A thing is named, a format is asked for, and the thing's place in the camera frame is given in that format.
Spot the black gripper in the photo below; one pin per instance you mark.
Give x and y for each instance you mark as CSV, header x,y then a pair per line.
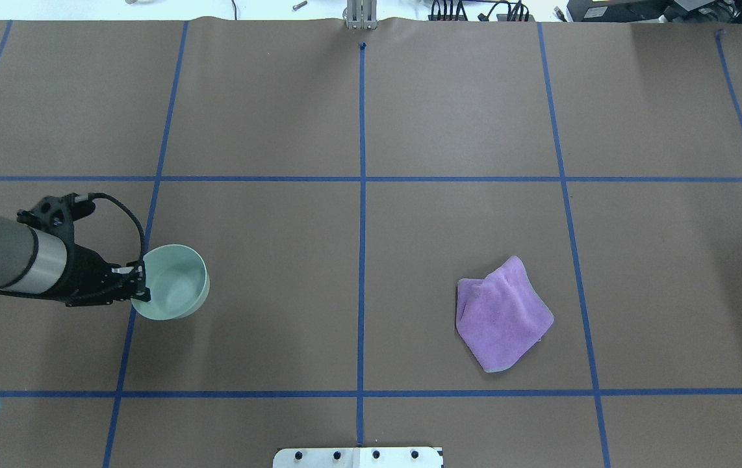
x,y
87,274

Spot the mint green bowl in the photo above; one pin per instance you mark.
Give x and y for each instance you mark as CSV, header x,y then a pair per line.
x,y
178,280

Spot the purple cloth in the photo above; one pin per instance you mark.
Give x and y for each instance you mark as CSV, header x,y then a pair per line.
x,y
501,316

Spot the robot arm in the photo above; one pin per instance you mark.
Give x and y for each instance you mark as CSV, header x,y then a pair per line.
x,y
40,259

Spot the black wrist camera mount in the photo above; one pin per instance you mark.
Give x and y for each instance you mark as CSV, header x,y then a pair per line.
x,y
56,216

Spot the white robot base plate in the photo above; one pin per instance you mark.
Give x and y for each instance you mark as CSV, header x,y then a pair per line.
x,y
359,457

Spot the aluminium frame post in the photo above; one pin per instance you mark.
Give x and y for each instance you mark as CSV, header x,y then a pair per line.
x,y
361,15

